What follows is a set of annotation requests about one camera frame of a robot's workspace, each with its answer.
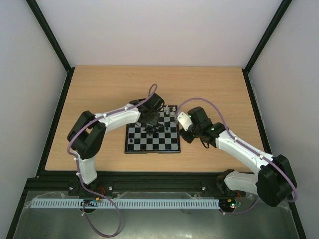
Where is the black and white chessboard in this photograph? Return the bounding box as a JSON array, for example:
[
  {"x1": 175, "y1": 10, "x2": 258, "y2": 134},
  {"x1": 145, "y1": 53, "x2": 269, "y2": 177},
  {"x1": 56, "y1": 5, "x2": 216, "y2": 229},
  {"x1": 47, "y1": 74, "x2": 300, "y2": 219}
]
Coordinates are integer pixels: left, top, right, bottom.
[{"x1": 124, "y1": 105, "x2": 181, "y2": 154}]

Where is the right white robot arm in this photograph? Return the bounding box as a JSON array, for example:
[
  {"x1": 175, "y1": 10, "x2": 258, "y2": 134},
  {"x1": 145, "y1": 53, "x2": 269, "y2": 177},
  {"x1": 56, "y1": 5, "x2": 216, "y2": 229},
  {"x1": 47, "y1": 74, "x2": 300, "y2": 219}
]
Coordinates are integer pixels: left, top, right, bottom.
[{"x1": 176, "y1": 107, "x2": 297, "y2": 207}]

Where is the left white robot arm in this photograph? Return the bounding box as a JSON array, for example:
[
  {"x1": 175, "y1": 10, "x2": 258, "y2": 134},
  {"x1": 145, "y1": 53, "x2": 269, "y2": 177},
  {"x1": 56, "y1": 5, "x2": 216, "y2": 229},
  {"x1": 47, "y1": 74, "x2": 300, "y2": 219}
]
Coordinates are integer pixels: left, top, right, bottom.
[{"x1": 67, "y1": 93, "x2": 164, "y2": 185}]

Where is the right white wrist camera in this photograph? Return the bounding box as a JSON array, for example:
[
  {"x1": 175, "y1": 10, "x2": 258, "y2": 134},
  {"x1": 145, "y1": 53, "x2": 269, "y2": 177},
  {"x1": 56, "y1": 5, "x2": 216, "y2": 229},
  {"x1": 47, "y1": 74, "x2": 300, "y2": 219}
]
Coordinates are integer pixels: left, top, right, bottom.
[{"x1": 175, "y1": 112, "x2": 193, "y2": 131}]

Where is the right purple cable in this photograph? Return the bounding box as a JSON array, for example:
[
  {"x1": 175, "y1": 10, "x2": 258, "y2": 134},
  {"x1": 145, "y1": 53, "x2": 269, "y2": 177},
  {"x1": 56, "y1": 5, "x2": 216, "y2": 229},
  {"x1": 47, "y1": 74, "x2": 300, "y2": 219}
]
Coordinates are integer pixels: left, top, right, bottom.
[{"x1": 175, "y1": 97, "x2": 299, "y2": 216}]

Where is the purple cable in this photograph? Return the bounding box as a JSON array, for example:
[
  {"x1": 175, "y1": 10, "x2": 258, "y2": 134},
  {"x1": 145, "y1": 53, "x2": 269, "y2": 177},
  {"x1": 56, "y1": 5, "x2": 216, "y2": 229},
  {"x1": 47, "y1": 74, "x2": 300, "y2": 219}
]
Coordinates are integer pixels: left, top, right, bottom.
[
  {"x1": 67, "y1": 83, "x2": 159, "y2": 237},
  {"x1": 175, "y1": 97, "x2": 299, "y2": 216}
]

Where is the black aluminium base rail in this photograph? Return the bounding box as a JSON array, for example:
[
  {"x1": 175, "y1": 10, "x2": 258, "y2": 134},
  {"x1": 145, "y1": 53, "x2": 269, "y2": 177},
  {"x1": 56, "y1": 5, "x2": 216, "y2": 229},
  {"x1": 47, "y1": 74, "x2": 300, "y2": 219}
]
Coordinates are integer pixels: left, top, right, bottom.
[{"x1": 23, "y1": 171, "x2": 246, "y2": 199}]

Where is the white slotted cable duct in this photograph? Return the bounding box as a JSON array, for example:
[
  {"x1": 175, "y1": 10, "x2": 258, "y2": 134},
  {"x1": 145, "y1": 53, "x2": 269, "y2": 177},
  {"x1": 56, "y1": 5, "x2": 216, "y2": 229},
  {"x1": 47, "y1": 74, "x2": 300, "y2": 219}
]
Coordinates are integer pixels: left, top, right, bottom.
[{"x1": 30, "y1": 198, "x2": 220, "y2": 209}]

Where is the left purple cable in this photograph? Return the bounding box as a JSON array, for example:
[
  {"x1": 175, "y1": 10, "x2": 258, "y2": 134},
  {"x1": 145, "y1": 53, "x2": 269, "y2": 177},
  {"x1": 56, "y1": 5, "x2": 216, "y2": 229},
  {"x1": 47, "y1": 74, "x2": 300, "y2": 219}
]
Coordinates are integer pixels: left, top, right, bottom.
[{"x1": 67, "y1": 83, "x2": 159, "y2": 237}]

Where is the right black frame post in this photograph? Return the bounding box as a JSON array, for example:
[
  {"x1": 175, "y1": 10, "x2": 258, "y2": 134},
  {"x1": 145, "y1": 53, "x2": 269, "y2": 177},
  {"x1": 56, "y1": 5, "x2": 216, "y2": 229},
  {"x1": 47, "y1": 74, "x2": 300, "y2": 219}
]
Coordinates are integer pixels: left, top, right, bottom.
[{"x1": 243, "y1": 0, "x2": 292, "y2": 75}]

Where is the black frame post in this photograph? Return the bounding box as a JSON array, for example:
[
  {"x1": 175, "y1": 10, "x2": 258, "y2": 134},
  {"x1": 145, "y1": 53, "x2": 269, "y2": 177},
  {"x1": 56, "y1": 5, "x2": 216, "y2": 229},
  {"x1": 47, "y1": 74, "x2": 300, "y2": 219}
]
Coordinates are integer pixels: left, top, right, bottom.
[
  {"x1": 243, "y1": 0, "x2": 292, "y2": 75},
  {"x1": 24, "y1": 0, "x2": 75, "y2": 73}
]

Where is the left black frame post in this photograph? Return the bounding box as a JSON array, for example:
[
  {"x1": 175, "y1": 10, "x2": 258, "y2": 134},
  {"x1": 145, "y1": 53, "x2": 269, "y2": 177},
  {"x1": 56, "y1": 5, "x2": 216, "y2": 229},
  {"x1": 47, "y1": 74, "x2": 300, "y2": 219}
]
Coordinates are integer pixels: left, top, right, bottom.
[{"x1": 24, "y1": 0, "x2": 75, "y2": 73}]

